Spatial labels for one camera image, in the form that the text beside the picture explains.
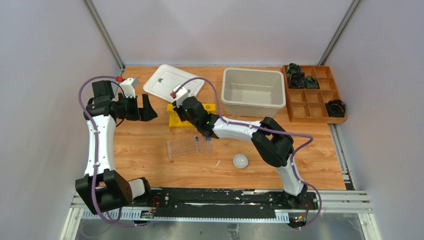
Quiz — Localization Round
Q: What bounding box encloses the wooden compartment tray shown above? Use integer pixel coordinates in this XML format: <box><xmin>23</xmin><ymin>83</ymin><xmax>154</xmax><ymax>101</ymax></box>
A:
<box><xmin>281</xmin><ymin>65</ymin><xmax>348</xmax><ymax>124</ymax></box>

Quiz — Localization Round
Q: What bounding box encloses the aluminium frame rail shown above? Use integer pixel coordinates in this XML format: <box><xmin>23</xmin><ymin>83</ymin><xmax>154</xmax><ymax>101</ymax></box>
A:
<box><xmin>59</xmin><ymin>186</ymin><xmax>382</xmax><ymax>240</ymax></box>

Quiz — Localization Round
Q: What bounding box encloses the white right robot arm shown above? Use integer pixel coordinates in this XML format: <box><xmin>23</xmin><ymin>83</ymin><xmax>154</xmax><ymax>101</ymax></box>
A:
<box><xmin>172</xmin><ymin>96</ymin><xmax>308</xmax><ymax>209</ymax></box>

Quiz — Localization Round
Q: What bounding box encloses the dark green ring part top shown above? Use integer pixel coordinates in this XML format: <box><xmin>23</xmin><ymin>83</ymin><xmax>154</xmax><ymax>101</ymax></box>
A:
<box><xmin>285</xmin><ymin>63</ymin><xmax>302</xmax><ymax>77</ymax></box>

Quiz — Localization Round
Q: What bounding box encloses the dark green ring part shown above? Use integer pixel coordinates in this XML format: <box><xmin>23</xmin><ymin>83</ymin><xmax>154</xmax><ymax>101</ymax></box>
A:
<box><xmin>304</xmin><ymin>75</ymin><xmax>320</xmax><ymax>89</ymax></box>
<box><xmin>285</xmin><ymin>63</ymin><xmax>302</xmax><ymax>77</ymax></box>

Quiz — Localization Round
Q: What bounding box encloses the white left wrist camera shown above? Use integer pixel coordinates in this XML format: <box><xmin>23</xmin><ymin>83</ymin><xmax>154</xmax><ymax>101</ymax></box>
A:
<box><xmin>119</xmin><ymin>77</ymin><xmax>139</xmax><ymax>98</ymax></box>

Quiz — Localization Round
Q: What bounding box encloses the white plastic bin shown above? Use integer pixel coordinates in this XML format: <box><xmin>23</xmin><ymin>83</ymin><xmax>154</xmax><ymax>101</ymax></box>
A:
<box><xmin>221</xmin><ymin>67</ymin><xmax>286</xmax><ymax>117</ymax></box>

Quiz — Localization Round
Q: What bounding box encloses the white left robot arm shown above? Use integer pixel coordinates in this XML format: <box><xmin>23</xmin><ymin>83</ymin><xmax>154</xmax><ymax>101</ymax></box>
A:
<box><xmin>75</xmin><ymin>76</ymin><xmax>158</xmax><ymax>215</ymax></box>

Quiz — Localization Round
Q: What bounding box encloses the dark green ring part right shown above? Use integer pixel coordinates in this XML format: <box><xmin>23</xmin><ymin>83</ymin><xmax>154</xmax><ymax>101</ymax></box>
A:
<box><xmin>304</xmin><ymin>75</ymin><xmax>320</xmax><ymax>89</ymax></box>

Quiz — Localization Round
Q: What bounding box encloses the blue capped tube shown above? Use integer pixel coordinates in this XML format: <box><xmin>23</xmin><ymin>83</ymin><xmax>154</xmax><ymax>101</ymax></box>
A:
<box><xmin>205</xmin><ymin>137</ymin><xmax>213</xmax><ymax>156</ymax></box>
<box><xmin>203</xmin><ymin>137</ymin><xmax>211</xmax><ymax>154</ymax></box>
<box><xmin>194</xmin><ymin>136</ymin><xmax>200</xmax><ymax>153</ymax></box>

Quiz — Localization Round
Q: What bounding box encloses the white plastic bin lid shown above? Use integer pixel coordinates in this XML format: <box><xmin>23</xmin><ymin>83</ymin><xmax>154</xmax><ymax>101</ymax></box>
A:
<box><xmin>143</xmin><ymin>64</ymin><xmax>197</xmax><ymax>103</ymax></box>

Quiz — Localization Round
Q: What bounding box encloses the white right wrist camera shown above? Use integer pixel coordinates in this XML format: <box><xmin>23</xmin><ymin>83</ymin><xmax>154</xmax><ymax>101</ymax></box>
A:
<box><xmin>170</xmin><ymin>87</ymin><xmax>189</xmax><ymax>107</ymax></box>

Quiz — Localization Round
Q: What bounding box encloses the black ring part on tray edge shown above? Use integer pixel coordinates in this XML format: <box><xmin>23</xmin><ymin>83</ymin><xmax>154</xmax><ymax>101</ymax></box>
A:
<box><xmin>325</xmin><ymin>99</ymin><xmax>346</xmax><ymax>118</ymax></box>

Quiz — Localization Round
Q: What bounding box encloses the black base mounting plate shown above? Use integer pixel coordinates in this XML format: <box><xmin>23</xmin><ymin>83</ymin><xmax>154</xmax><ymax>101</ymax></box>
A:
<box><xmin>130</xmin><ymin>188</ymin><xmax>319</xmax><ymax>220</ymax></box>

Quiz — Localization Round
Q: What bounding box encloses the yellow test tube rack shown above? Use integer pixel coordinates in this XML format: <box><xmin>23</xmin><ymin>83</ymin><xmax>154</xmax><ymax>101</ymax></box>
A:
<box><xmin>166</xmin><ymin>103</ymin><xmax>217</xmax><ymax>128</ymax></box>

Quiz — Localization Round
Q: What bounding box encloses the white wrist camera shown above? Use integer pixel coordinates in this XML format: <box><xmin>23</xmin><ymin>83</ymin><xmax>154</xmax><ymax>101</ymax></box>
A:
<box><xmin>170</xmin><ymin>87</ymin><xmax>189</xmax><ymax>107</ymax></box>
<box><xmin>119</xmin><ymin>77</ymin><xmax>139</xmax><ymax>98</ymax></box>

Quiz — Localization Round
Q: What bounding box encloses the clear acrylic tube rack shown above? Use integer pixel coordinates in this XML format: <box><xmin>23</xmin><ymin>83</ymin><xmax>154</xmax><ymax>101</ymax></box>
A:
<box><xmin>166</xmin><ymin>136</ymin><xmax>198</xmax><ymax>159</ymax></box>

